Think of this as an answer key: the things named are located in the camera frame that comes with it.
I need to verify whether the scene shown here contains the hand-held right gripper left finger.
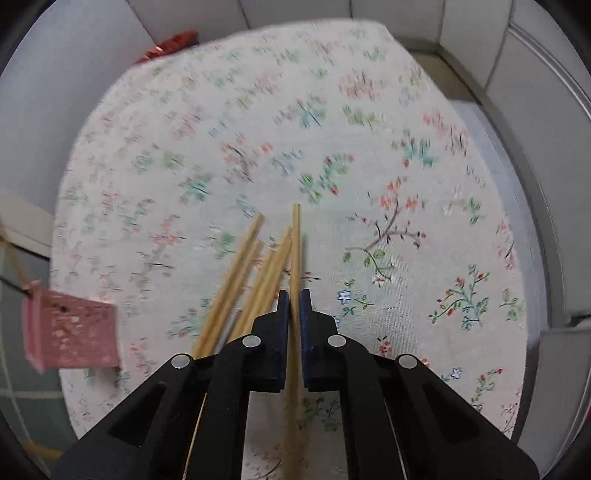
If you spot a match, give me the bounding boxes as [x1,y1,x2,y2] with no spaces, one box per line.
[51,290,290,480]

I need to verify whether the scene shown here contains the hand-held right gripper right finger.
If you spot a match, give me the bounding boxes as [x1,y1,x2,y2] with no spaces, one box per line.
[299,289,540,480]

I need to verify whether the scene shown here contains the pink chopstick holder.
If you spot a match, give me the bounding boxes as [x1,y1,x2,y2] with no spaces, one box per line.
[21,279,122,374]

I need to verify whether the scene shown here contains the floral tablecloth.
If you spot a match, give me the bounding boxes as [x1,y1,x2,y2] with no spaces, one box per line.
[50,19,528,480]

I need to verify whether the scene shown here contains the brown floor mat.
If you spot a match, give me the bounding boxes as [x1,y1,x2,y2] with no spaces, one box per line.
[409,50,469,101]

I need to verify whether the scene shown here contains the wooden strips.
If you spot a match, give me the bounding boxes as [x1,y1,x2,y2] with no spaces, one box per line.
[0,222,33,296]

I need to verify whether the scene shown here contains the trash bin with red bag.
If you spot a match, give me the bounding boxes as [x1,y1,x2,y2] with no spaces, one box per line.
[136,30,200,65]

